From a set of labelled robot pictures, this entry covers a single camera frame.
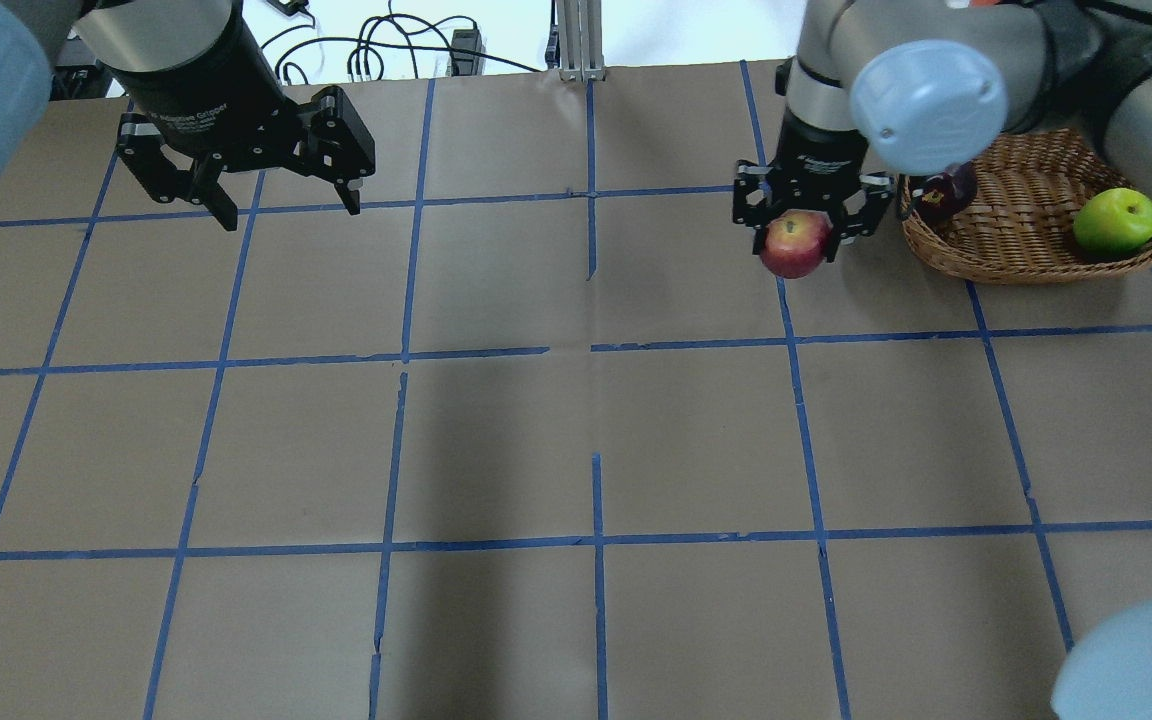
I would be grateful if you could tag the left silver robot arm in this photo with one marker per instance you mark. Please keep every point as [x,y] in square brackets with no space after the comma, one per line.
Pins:
[32,34]

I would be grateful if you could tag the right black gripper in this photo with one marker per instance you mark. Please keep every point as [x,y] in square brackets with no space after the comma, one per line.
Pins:
[818,150]

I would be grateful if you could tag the black power adapter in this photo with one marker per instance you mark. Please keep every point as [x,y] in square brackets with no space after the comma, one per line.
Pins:
[466,48]

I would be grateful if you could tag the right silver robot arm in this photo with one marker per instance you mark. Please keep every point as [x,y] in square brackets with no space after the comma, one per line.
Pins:
[929,85]

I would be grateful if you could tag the green apple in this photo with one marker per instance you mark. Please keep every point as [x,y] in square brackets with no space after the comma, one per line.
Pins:
[1115,222]

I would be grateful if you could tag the woven wicker basket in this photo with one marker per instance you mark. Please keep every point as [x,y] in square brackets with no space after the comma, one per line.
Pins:
[1019,227]

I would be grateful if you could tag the aluminium frame post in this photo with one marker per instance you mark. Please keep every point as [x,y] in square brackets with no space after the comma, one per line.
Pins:
[579,48]

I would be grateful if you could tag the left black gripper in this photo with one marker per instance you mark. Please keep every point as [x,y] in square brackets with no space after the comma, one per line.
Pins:
[198,82]

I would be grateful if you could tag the dark red apple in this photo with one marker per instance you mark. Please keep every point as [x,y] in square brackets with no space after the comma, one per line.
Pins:
[936,199]

